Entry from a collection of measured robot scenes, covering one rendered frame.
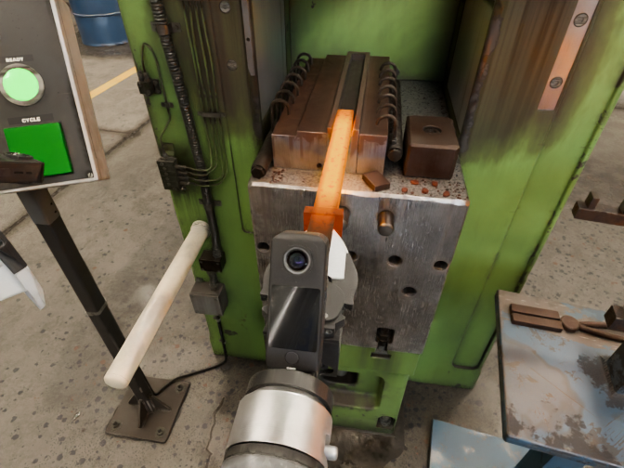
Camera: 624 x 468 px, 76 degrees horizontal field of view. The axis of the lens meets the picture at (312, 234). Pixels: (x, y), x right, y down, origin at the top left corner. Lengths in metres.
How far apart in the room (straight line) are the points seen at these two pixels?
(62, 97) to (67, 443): 1.14
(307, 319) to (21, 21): 0.60
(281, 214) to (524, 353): 0.49
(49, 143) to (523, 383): 0.82
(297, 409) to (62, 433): 1.35
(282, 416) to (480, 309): 0.98
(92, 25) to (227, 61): 4.45
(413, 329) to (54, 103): 0.79
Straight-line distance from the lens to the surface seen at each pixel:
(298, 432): 0.31
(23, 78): 0.75
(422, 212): 0.71
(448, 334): 1.30
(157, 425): 1.50
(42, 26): 0.76
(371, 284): 0.84
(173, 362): 1.61
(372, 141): 0.71
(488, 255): 1.07
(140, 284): 1.91
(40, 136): 0.73
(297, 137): 0.72
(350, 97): 0.85
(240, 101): 0.88
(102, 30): 5.25
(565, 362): 0.83
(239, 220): 1.05
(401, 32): 1.14
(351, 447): 1.40
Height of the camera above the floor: 1.31
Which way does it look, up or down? 41 degrees down
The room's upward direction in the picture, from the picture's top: straight up
